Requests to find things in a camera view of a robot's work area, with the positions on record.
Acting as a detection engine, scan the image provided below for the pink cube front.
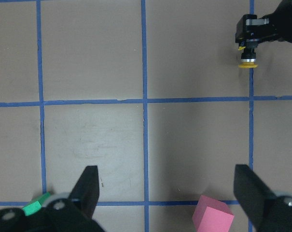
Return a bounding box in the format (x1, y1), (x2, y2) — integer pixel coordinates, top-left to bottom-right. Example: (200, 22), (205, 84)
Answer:
(192, 195), (234, 232)

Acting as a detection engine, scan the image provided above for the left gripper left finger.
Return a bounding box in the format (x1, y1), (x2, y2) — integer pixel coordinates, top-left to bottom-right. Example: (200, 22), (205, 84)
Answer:
(68, 165), (99, 218)

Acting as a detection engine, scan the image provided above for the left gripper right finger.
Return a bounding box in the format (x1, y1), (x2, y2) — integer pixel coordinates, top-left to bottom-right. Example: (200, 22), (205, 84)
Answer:
(233, 164), (278, 231)

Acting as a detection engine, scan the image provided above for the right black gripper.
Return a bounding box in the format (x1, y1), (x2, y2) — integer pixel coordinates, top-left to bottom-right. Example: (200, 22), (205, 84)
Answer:
(235, 0), (292, 44)

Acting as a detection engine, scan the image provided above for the green cube centre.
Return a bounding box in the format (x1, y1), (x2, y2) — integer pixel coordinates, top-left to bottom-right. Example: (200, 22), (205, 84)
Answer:
(22, 192), (51, 216)

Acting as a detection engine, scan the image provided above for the yellow push button switch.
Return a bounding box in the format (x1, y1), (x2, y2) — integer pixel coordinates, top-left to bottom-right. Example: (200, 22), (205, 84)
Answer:
(238, 40), (258, 69)

